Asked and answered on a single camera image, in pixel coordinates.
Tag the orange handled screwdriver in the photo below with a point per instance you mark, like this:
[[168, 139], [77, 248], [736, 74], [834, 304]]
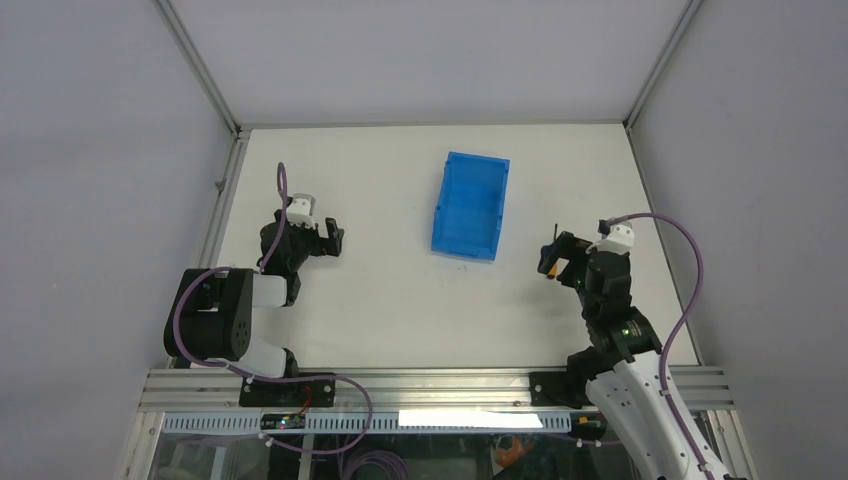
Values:
[[549, 258]]

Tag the perforated cable tray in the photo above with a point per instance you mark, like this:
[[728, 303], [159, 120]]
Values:
[[402, 422]]

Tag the blue plastic bin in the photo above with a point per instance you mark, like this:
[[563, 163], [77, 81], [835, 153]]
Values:
[[469, 212]]

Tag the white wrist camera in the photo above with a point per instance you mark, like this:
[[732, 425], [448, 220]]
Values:
[[300, 211], [616, 238]]

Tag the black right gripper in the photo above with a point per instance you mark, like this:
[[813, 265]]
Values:
[[562, 247]]

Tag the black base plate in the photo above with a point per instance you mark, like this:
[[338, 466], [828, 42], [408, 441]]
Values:
[[553, 389], [286, 392]]

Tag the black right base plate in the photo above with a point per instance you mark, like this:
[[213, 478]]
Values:
[[553, 389]]

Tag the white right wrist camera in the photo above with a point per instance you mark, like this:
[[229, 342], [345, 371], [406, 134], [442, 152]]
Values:
[[616, 238]]

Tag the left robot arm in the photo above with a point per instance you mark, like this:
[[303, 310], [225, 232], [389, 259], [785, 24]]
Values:
[[210, 322]]

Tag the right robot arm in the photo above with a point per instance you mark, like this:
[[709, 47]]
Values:
[[623, 372]]

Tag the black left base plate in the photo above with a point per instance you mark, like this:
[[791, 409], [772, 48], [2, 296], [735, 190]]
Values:
[[286, 392]]

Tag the aluminium front rail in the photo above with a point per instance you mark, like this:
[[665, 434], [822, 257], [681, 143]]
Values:
[[385, 389]]

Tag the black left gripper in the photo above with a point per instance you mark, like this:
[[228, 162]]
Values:
[[328, 246]]

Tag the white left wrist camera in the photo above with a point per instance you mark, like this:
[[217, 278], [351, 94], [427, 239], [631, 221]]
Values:
[[300, 211]]

